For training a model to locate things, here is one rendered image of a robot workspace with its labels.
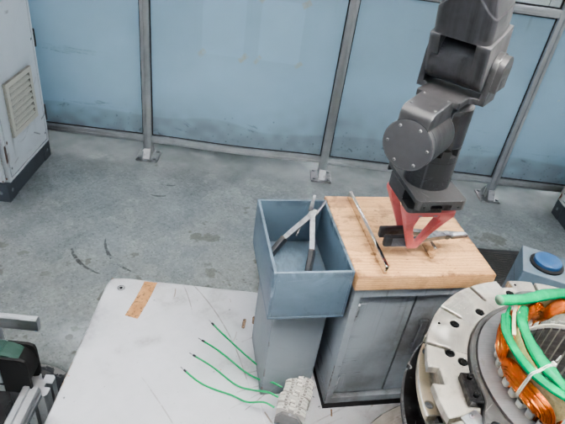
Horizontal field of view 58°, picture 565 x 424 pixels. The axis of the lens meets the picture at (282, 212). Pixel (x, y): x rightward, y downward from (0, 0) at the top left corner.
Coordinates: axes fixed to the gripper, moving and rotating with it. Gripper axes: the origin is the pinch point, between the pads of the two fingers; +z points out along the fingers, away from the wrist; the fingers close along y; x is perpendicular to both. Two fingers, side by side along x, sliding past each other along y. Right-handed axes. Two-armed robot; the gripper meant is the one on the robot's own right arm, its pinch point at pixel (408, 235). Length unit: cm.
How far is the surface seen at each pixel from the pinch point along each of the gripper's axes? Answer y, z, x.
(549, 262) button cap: 0.9, 5.2, 23.9
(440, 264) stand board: 2.9, 2.8, 4.2
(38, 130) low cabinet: -203, 86, -99
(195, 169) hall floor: -201, 108, -20
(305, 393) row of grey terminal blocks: 4.3, 27.2, -11.8
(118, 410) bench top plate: 2, 30, -40
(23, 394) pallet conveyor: -9, 39, -57
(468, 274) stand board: 5.1, 2.9, 7.5
